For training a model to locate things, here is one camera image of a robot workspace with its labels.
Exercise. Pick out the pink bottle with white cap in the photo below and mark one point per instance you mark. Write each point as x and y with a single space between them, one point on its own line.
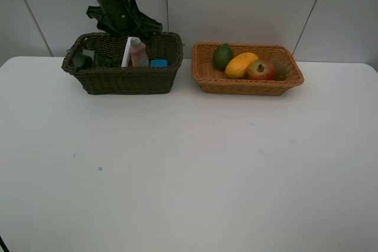
138 53

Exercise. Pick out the brown kiwi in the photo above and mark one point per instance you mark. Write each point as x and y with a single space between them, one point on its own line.
281 72

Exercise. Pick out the dark brown wicker basket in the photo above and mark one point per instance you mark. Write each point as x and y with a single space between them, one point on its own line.
132 80

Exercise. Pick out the red pomegranate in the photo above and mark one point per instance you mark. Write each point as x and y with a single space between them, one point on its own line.
261 70

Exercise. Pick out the yellow mango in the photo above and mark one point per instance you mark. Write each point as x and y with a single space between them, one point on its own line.
237 67

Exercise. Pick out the dark green pump bottle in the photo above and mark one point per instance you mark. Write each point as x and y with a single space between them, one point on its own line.
91 59

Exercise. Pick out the white marker with red caps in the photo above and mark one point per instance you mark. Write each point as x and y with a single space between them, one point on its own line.
126 53

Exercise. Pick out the black whiteboard eraser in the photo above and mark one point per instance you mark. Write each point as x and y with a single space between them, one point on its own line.
159 63

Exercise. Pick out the green lime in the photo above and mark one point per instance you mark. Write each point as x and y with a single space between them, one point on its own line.
222 56

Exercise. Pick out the orange wicker basket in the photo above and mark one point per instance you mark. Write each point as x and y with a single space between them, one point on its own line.
212 80

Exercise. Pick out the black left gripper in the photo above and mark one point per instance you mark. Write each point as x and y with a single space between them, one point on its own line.
124 22

